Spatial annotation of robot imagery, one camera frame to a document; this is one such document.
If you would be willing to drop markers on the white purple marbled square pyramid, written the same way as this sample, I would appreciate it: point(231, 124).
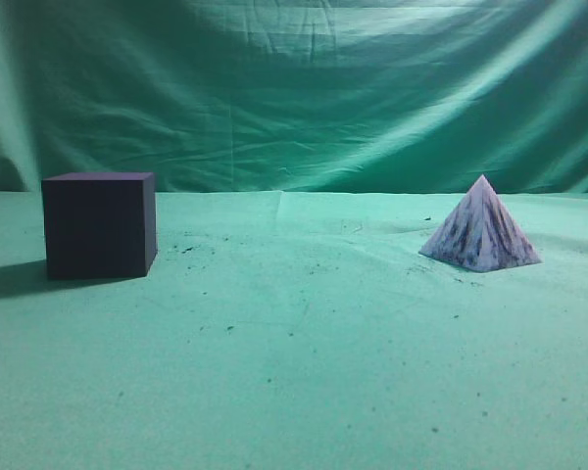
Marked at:
point(480, 234)

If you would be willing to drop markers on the dark purple cube block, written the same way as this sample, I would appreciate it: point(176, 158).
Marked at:
point(99, 225)

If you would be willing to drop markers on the green cloth backdrop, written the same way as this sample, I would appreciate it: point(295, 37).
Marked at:
point(331, 96)

